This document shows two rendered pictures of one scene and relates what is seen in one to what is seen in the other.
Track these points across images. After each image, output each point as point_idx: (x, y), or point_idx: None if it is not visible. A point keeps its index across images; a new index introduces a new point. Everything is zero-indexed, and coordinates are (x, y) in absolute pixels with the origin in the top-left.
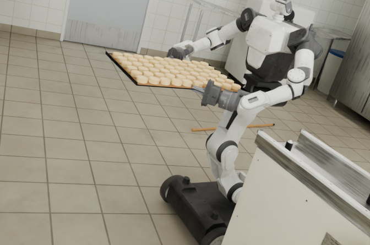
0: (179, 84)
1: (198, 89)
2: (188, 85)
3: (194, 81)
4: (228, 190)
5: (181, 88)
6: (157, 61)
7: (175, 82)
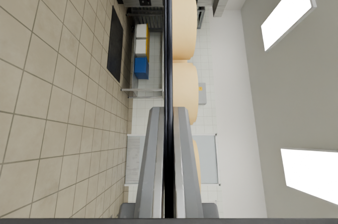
0: (182, 18)
1: (183, 146)
2: (179, 82)
3: (193, 140)
4: None
5: (168, 5)
6: None
7: None
